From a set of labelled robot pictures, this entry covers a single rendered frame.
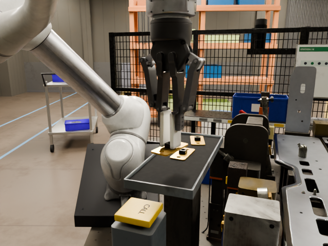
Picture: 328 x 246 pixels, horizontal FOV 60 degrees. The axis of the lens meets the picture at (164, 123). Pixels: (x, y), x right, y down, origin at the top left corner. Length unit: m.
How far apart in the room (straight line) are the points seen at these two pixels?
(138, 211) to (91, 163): 0.91
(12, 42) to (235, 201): 0.61
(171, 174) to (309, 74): 1.15
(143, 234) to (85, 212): 0.83
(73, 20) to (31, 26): 10.43
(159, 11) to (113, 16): 10.33
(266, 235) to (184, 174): 0.19
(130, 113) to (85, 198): 0.42
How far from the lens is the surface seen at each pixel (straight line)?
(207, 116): 1.74
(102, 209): 1.26
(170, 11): 0.50
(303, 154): 1.26
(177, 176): 0.59
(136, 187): 0.56
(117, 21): 10.79
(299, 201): 0.91
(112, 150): 1.06
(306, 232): 0.78
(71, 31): 11.13
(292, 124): 1.64
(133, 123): 1.15
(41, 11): 0.62
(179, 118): 0.53
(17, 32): 0.74
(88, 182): 1.32
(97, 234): 1.25
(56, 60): 1.00
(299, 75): 1.61
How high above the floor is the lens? 1.40
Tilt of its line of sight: 14 degrees down
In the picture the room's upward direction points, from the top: straight up
